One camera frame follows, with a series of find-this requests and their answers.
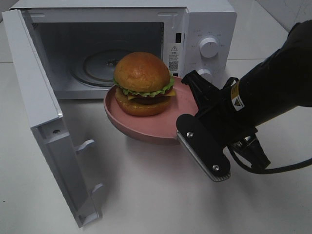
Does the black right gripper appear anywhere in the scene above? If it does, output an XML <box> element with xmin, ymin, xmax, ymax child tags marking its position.
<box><xmin>181</xmin><ymin>70</ymin><xmax>271</xmax><ymax>171</ymax></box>

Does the pink round plate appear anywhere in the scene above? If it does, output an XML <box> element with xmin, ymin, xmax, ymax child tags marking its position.
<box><xmin>104</xmin><ymin>77</ymin><xmax>198</xmax><ymax>145</ymax></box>

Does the toy burger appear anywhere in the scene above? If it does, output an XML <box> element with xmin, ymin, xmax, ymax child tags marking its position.
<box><xmin>114</xmin><ymin>52</ymin><xmax>176</xmax><ymax>117</ymax></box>

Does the white microwave door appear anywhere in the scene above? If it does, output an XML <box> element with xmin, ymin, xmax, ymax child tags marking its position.
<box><xmin>2</xmin><ymin>9</ymin><xmax>103</xmax><ymax>227</ymax></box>

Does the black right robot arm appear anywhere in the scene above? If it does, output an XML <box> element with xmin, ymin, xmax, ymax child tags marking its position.
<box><xmin>176</xmin><ymin>20</ymin><xmax>312</xmax><ymax>179</ymax></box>

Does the lower white round knob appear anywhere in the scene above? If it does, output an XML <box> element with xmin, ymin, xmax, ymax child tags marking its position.
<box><xmin>197</xmin><ymin>68</ymin><xmax>213</xmax><ymax>83</ymax></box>

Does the white round knob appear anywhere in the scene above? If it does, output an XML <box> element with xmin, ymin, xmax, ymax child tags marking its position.
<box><xmin>197</xmin><ymin>68</ymin><xmax>213</xmax><ymax>83</ymax></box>
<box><xmin>199</xmin><ymin>37</ymin><xmax>219</xmax><ymax>58</ymax></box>

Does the upper white round knob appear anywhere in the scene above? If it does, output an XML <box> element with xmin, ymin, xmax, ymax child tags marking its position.
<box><xmin>199</xmin><ymin>37</ymin><xmax>219</xmax><ymax>58</ymax></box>

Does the white warning sticker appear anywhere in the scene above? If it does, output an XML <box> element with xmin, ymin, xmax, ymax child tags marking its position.
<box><xmin>167</xmin><ymin>43</ymin><xmax>181</xmax><ymax>74</ymax></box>

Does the glass microwave turntable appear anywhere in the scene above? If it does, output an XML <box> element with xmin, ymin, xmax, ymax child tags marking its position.
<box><xmin>70</xmin><ymin>49</ymin><xmax>130</xmax><ymax>87</ymax></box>

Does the white microwave oven body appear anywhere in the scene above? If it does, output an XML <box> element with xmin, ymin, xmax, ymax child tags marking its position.
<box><xmin>9</xmin><ymin>0</ymin><xmax>237</xmax><ymax>100</ymax></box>

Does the black right camera cable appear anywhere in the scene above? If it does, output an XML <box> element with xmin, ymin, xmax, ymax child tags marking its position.
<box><xmin>228</xmin><ymin>143</ymin><xmax>312</xmax><ymax>175</ymax></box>

